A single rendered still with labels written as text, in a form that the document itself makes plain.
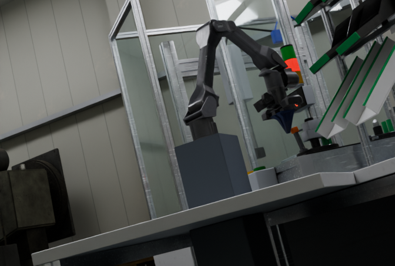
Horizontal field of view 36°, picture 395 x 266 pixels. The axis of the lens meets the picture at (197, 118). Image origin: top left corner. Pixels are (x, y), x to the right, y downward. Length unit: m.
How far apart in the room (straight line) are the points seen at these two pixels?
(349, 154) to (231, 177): 0.43
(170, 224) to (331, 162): 0.71
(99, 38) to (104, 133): 1.13
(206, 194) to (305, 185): 0.54
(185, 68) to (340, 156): 1.41
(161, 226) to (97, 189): 5.96
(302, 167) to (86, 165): 5.67
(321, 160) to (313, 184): 0.69
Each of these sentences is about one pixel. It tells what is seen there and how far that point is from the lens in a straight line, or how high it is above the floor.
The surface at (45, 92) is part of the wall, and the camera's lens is 7.77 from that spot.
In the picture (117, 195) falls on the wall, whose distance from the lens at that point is 7.08.
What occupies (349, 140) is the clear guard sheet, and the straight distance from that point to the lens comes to 3.63.
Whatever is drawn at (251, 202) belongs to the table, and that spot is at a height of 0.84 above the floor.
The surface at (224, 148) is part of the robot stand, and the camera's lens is 1.65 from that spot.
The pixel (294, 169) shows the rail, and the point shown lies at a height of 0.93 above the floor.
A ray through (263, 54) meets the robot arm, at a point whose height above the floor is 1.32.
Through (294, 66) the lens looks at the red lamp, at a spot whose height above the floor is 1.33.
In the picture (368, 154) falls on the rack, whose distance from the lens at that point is 1.87.
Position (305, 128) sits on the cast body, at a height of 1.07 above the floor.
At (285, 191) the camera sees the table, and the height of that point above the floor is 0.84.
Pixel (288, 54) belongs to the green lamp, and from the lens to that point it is 2.29.
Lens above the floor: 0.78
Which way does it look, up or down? 12 degrees up
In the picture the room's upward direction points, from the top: 14 degrees counter-clockwise
